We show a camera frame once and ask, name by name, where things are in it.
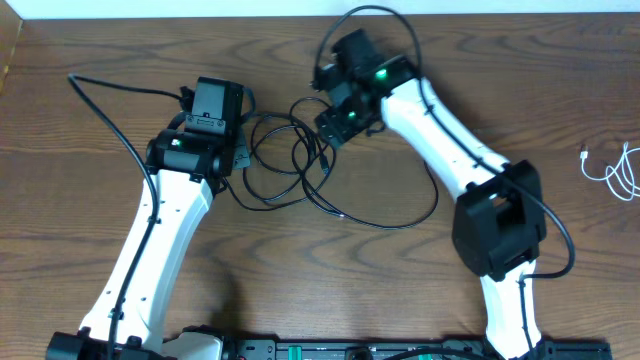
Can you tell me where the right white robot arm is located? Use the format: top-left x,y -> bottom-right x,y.
311,29 -> 546,359

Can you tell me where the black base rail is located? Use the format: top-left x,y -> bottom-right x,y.
221,337 -> 613,360

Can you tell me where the white usb cable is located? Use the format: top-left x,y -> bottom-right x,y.
579,141 -> 640,203

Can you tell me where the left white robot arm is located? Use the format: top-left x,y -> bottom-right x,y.
46,74 -> 256,359

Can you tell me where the black usb cable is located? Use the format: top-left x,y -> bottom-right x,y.
219,96 -> 440,231

